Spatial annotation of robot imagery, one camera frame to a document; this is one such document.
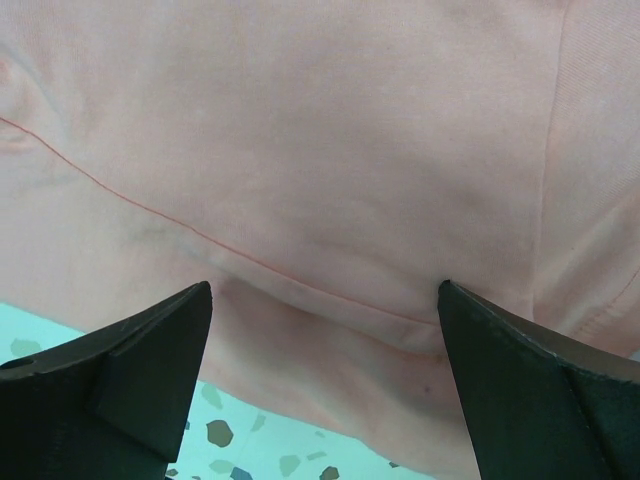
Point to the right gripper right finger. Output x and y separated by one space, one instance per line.
537 404

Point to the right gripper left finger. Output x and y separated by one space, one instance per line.
112 404

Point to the pink t shirt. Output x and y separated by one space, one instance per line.
325 165

